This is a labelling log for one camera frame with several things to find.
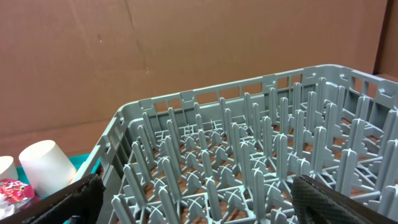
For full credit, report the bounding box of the white bowl with rice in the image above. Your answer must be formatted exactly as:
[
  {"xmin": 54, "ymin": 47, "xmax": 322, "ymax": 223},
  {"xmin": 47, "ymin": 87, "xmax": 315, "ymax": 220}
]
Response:
[{"xmin": 0, "ymin": 156, "xmax": 19, "ymax": 180}]

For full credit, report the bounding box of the grey dishwasher rack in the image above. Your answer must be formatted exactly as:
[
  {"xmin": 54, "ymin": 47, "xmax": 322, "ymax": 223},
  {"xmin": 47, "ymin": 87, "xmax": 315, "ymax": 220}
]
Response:
[{"xmin": 76, "ymin": 65, "xmax": 397, "ymax": 223}]

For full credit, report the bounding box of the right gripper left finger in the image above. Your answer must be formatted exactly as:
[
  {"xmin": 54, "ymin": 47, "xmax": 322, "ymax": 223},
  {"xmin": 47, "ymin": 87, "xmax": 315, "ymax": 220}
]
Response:
[{"xmin": 1, "ymin": 174, "xmax": 104, "ymax": 224}]

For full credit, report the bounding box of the white paper cup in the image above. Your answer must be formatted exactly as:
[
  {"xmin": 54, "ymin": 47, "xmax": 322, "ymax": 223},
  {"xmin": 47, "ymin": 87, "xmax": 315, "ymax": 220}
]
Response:
[{"xmin": 19, "ymin": 140, "xmax": 76, "ymax": 197}]

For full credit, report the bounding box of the teal serving tray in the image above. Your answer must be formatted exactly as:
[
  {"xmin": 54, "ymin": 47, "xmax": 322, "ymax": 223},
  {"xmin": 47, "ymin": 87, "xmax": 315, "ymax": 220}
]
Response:
[{"xmin": 16, "ymin": 154, "xmax": 100, "ymax": 185}]

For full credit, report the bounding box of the red snack wrapper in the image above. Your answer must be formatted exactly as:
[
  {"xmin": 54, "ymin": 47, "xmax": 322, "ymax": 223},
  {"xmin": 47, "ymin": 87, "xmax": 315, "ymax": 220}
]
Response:
[{"xmin": 1, "ymin": 179, "xmax": 35, "ymax": 209}]

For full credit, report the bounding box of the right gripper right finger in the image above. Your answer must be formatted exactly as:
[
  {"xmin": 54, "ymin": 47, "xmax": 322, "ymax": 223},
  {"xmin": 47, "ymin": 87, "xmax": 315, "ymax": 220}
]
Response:
[{"xmin": 291, "ymin": 175, "xmax": 397, "ymax": 224}]

